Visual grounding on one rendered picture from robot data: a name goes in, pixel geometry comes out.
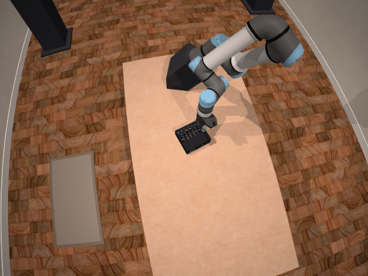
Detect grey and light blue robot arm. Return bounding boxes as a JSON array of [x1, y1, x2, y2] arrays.
[[189, 14, 304, 114]]

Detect black lighting desk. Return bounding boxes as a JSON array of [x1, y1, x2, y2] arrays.
[[175, 121, 211, 154]]

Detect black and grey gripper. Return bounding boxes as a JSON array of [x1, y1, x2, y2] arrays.
[[195, 109, 217, 132]]

